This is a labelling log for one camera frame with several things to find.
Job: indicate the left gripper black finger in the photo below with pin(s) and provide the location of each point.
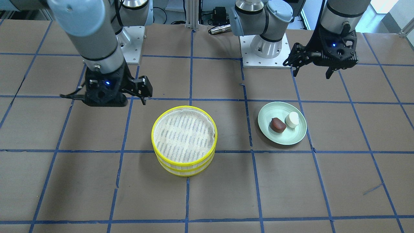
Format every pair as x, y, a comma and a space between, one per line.
298, 56
295, 71

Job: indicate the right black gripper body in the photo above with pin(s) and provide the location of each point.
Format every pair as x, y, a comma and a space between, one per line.
124, 78

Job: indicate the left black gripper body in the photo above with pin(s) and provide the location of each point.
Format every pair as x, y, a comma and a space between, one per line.
316, 44

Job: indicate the white bun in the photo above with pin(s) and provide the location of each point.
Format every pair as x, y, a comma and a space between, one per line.
292, 119

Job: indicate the yellow steamer layer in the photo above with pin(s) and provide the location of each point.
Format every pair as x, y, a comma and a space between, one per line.
186, 171
184, 136

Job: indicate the brown bun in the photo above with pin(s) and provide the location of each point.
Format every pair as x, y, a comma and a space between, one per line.
277, 125

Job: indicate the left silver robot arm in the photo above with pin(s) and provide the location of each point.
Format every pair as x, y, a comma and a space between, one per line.
270, 20

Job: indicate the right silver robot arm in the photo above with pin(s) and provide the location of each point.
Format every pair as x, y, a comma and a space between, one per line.
96, 29

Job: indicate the light green plate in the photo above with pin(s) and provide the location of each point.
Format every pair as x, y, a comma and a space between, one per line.
280, 110

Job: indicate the silver cylindrical connector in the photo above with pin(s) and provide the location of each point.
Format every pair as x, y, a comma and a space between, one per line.
220, 29

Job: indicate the black electronics box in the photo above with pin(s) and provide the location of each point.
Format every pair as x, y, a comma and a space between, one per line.
219, 15

